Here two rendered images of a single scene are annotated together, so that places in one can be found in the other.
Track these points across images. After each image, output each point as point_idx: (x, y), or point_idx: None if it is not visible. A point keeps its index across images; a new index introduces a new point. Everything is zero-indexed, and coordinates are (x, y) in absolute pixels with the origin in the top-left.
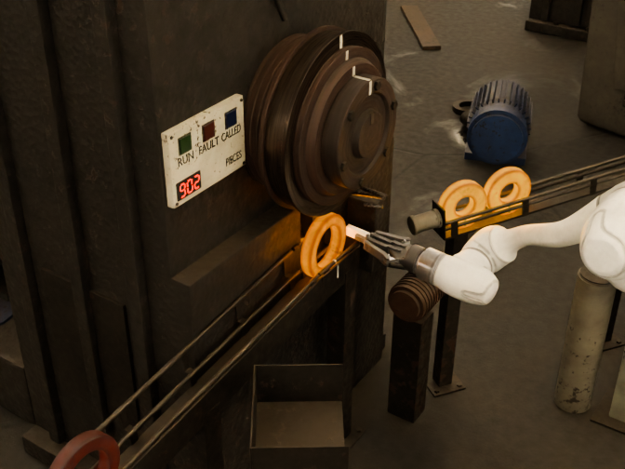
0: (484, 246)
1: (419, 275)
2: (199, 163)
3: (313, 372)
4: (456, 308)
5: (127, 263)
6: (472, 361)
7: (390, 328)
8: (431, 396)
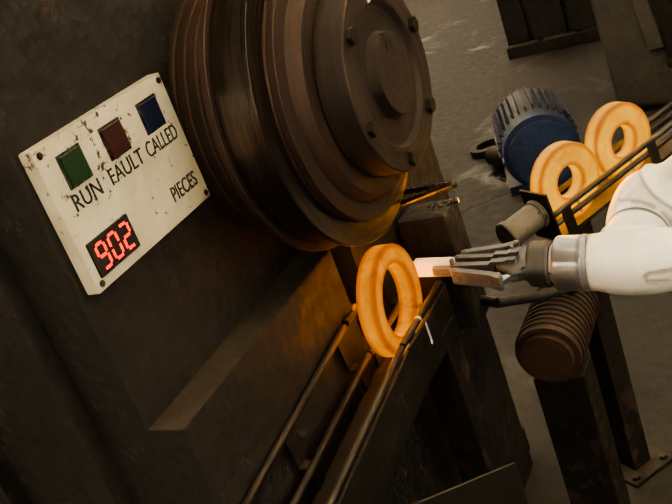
0: (641, 199)
1: (562, 283)
2: (119, 201)
3: (468, 499)
4: (615, 342)
5: (64, 435)
6: (660, 418)
7: (524, 419)
8: (631, 489)
